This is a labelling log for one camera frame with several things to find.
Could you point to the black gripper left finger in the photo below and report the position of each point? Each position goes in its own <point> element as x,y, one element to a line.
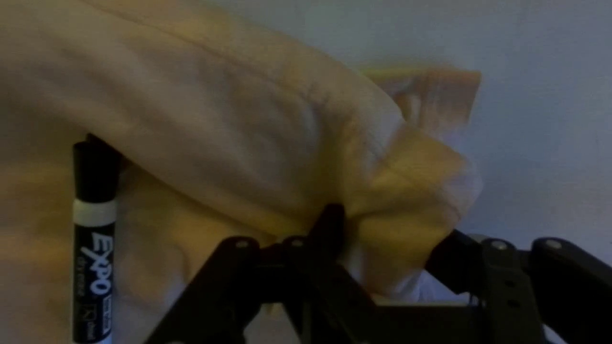
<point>320,297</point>

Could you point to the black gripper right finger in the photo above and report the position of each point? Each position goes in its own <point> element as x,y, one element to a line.
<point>521,293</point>

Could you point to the cream cloth towel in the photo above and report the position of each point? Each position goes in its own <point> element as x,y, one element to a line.
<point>228,129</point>

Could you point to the black dry erase marker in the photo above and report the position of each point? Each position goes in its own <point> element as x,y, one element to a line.
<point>94,216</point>

